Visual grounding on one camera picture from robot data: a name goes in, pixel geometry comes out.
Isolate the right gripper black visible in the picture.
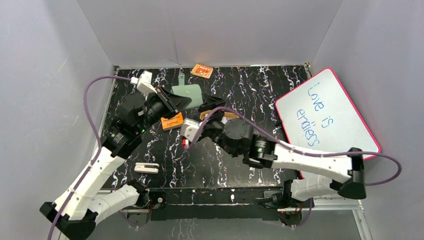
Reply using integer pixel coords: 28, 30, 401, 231
192, 92, 240, 158

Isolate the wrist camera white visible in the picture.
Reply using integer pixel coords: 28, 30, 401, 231
130, 70, 157, 97
180, 118, 201, 150

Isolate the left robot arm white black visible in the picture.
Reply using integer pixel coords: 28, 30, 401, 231
40, 87, 203, 240

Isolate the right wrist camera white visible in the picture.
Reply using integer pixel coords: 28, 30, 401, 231
180, 118, 201, 150

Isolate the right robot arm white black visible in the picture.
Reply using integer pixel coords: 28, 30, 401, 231
193, 93, 367, 207

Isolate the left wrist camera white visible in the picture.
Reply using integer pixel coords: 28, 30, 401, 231
130, 70, 157, 97

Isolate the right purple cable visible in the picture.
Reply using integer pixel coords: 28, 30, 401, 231
183, 105, 403, 187

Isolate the tan oval tray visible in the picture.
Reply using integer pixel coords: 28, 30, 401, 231
199, 110, 239, 123

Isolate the small orange card box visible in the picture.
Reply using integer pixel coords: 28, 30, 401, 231
190, 63, 214, 79

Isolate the orange paperback book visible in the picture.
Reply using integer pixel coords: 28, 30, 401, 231
160, 112, 184, 131

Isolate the white stapler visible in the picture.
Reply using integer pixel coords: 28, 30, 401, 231
134, 162, 160, 174

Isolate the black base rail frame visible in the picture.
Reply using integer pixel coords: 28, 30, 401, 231
71, 187, 364, 226

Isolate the green card holder wallet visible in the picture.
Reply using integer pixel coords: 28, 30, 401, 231
171, 73, 203, 110

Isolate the pink framed whiteboard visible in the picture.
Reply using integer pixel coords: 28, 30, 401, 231
274, 68, 381, 153

